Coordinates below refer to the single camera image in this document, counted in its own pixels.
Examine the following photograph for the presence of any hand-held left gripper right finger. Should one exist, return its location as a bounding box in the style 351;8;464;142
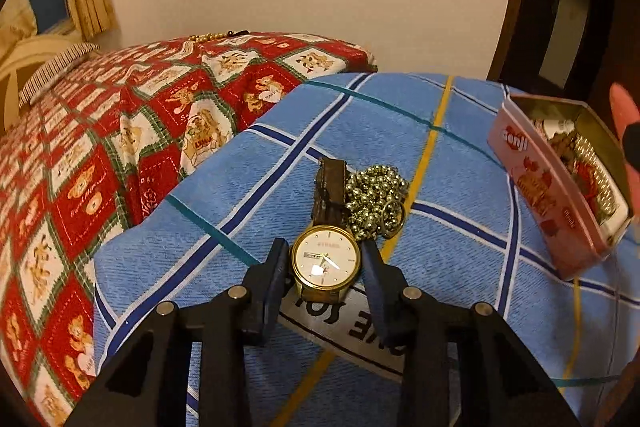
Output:
360;239;581;427

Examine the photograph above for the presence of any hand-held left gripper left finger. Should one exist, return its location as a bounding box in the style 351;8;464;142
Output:
65;238;292;427

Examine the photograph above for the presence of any red bow ornament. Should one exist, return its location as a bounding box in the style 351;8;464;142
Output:
575;159;608;202

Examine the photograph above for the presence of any pearl bracelet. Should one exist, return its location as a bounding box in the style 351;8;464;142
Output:
575;137;626;228

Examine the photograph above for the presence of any gold watch with brown strap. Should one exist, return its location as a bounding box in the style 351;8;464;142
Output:
291;158;362;303

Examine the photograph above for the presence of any silver bead chain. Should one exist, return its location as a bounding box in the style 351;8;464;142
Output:
345;165;410;240

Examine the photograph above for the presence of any pink tin box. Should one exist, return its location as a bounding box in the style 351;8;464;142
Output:
487;94;633;281

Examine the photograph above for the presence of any person's right hand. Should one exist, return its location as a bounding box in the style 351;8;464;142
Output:
609;83;640;136

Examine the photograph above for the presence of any white printed card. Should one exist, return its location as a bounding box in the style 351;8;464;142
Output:
277;279;408;380

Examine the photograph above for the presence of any printed paper sheet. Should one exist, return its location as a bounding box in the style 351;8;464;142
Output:
532;117;576;140

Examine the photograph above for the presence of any blue plaid blanket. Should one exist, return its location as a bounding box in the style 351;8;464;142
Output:
94;72;640;427

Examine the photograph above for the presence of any red printed bedsheet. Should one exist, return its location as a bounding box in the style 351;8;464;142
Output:
0;33;378;427

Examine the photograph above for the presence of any striped pillow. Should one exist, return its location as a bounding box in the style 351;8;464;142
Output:
19;43;101;108

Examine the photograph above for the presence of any cream wooden headboard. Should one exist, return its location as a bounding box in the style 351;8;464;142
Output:
0;34;83;132

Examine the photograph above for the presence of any gold bead chain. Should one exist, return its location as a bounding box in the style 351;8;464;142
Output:
189;29;251;42

